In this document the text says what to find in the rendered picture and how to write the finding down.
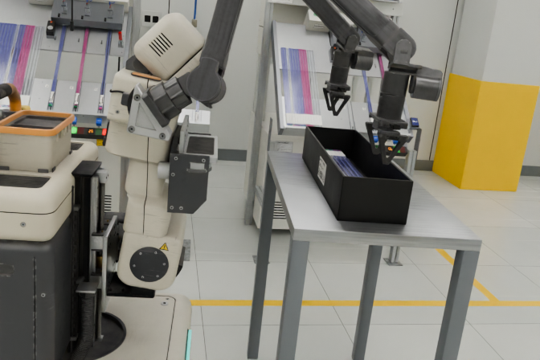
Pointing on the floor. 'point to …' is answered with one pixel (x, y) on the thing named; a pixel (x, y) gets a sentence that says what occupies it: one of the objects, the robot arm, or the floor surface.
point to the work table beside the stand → (456, 236)
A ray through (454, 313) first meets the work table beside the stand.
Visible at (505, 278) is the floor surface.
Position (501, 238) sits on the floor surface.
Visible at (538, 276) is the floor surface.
